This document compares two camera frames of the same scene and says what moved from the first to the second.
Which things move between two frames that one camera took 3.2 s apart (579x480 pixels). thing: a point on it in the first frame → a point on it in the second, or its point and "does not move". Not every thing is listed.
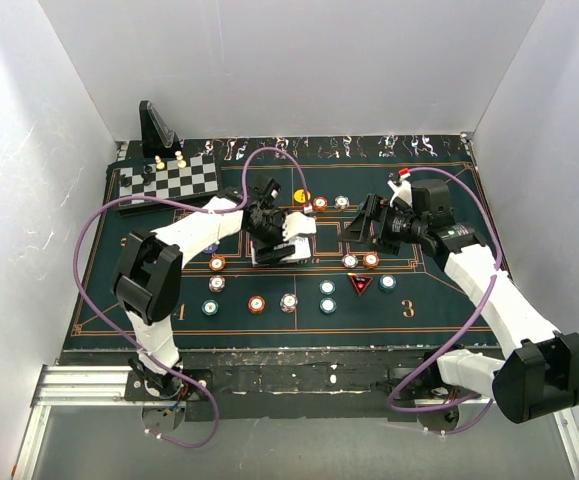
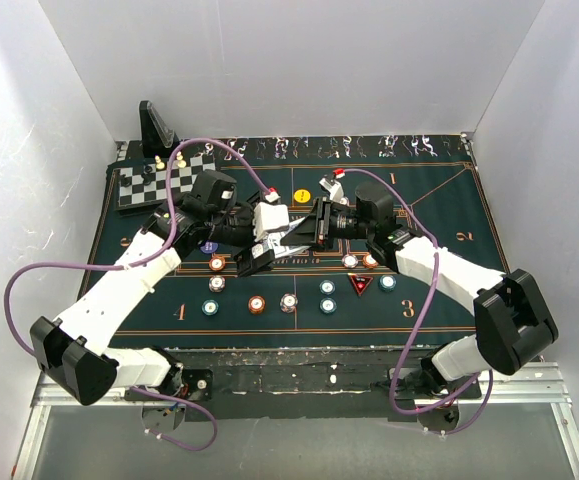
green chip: (327, 287) does not move
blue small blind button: (211, 248) does not move
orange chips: (371, 260) does not move
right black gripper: (375, 208) → (306, 233)
